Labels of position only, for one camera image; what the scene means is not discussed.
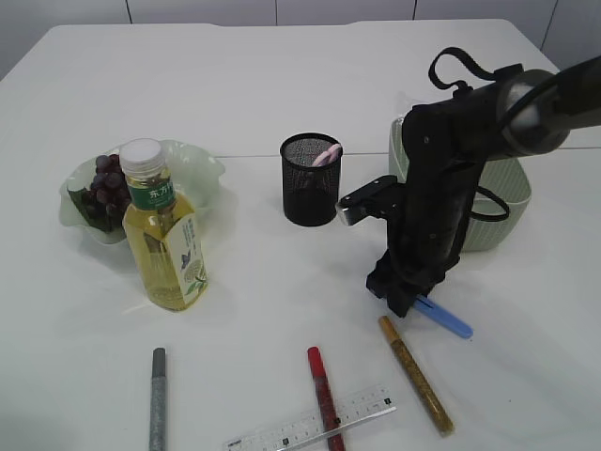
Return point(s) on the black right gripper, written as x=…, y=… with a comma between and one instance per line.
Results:
x=386, y=282

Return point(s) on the blue scissors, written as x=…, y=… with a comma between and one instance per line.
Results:
x=442, y=317

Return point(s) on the pink scissors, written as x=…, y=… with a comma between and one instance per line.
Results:
x=328, y=156

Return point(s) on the yellow tea bottle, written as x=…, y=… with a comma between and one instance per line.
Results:
x=162, y=229

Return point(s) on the purple grape bunch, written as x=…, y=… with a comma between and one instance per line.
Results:
x=105, y=200

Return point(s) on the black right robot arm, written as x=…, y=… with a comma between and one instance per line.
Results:
x=517, y=113

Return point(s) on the gold glitter pen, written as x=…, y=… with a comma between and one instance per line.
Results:
x=418, y=380

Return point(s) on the black mesh pen holder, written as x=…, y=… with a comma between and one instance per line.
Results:
x=310, y=193

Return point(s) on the clear plastic ruler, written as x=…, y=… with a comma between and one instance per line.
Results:
x=308, y=427

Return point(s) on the red glitter pen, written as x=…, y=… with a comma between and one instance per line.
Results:
x=323, y=392

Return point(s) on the pale green wavy glass plate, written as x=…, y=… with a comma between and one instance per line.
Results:
x=195, y=173

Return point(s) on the silver glitter pen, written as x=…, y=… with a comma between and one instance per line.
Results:
x=157, y=412

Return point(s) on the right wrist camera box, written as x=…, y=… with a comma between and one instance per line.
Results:
x=382, y=198

